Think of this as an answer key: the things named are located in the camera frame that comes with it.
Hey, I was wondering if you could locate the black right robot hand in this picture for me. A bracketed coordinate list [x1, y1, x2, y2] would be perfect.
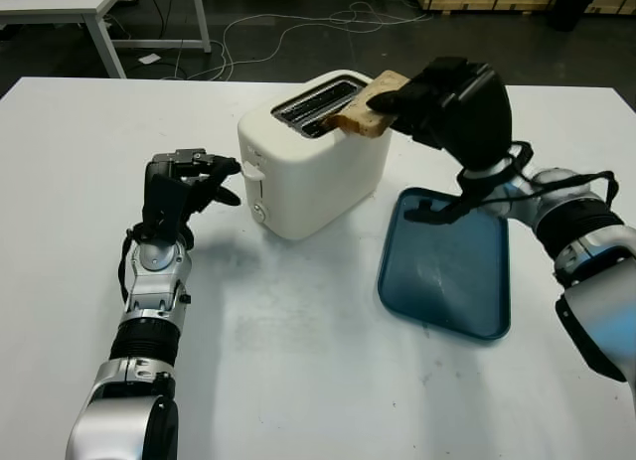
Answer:
[366, 56, 517, 173]

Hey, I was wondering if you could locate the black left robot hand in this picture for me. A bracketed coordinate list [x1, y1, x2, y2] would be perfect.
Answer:
[141, 146, 243, 243]

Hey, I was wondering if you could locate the white two-slot toaster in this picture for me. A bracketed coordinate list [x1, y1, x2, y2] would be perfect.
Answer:
[237, 70, 394, 241]

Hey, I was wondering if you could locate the toasted bread slice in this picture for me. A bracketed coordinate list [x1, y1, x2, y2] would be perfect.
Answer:
[321, 70, 413, 136]

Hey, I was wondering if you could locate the blue plastic tray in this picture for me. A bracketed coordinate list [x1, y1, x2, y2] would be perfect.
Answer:
[377, 186, 512, 341]

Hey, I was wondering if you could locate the black trash bin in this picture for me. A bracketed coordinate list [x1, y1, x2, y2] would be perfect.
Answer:
[550, 0, 595, 33]

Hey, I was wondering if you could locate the white office desk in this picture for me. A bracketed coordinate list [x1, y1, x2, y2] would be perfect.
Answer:
[0, 0, 213, 79]

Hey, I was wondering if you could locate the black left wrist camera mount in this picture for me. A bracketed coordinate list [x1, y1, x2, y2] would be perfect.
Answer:
[147, 174, 191, 229]

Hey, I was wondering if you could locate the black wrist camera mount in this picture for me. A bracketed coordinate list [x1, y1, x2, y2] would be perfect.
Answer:
[147, 174, 191, 229]
[402, 174, 486, 228]

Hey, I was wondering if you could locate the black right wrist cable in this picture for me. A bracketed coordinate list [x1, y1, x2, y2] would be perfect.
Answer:
[504, 140, 621, 214]

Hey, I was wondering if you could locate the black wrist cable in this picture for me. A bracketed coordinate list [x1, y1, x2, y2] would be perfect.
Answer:
[117, 224, 140, 302]
[504, 140, 621, 214]

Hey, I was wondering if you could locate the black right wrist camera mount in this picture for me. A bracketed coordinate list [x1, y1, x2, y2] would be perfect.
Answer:
[402, 174, 486, 228]

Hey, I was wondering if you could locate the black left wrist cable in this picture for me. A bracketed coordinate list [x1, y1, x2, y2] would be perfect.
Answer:
[117, 224, 140, 302]

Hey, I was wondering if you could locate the white floor cable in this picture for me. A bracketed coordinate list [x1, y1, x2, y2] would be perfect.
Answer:
[198, 1, 428, 81]

